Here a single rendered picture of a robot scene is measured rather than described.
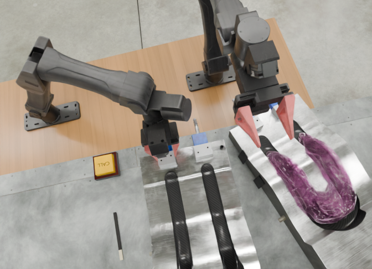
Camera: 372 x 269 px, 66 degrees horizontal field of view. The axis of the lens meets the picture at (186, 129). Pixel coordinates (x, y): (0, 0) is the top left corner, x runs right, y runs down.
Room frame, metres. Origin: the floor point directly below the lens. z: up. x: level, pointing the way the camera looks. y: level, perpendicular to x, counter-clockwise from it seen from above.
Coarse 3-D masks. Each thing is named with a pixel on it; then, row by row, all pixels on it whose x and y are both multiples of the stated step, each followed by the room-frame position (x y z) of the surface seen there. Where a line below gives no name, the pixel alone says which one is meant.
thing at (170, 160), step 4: (172, 148) 0.26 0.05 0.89; (172, 152) 0.24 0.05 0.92; (168, 156) 0.23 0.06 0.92; (172, 156) 0.23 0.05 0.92; (160, 160) 0.23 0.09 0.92; (164, 160) 0.22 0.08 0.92; (168, 160) 0.22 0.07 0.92; (172, 160) 0.22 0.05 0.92; (176, 160) 0.23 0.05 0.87; (160, 164) 0.21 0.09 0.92; (164, 164) 0.21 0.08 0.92; (168, 164) 0.21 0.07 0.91; (172, 164) 0.21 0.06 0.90
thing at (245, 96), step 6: (282, 84) 0.24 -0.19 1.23; (258, 90) 0.23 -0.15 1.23; (264, 90) 0.23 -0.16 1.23; (282, 90) 0.23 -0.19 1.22; (288, 90) 0.23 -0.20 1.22; (240, 96) 0.23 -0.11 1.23; (246, 96) 0.23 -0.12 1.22; (252, 96) 0.23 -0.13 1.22; (234, 102) 0.23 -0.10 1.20; (240, 102) 0.22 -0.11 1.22; (246, 102) 0.23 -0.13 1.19; (276, 102) 0.23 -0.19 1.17; (234, 108) 0.23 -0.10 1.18
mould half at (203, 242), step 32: (192, 160) 0.21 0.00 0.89; (224, 160) 0.20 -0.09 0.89; (160, 192) 0.14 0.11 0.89; (192, 192) 0.12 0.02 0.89; (224, 192) 0.11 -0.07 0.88; (160, 224) 0.05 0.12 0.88; (192, 224) 0.04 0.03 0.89; (160, 256) -0.03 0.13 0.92; (192, 256) -0.04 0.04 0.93; (256, 256) -0.07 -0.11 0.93
